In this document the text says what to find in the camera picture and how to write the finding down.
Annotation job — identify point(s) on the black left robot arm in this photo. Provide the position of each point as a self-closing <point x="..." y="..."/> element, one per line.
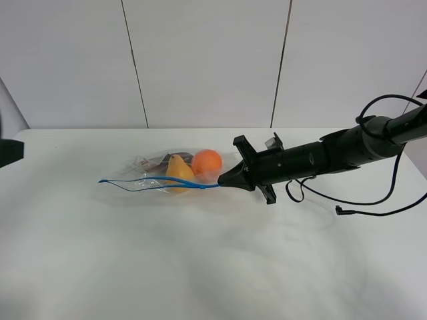
<point x="11" y="150"/>

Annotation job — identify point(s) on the orange fruit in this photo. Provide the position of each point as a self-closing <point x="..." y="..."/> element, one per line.
<point x="206" y="161"/>

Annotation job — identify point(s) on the yellow pear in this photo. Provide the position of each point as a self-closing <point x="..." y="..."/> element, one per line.
<point x="178" y="168"/>

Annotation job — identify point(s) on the dark purple eggplant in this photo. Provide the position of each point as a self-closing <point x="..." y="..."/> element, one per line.
<point x="158" y="165"/>

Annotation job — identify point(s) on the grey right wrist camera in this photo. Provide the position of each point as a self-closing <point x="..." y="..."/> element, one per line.
<point x="274" y="143"/>

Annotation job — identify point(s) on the clear zip bag blue seal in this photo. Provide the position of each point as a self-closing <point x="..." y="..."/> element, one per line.
<point x="133" y="179"/>

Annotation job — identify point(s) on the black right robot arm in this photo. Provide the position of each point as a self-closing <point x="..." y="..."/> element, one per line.
<point x="373" y="138"/>

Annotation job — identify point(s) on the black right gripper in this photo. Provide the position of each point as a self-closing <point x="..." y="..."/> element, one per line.
<point x="253" y="170"/>

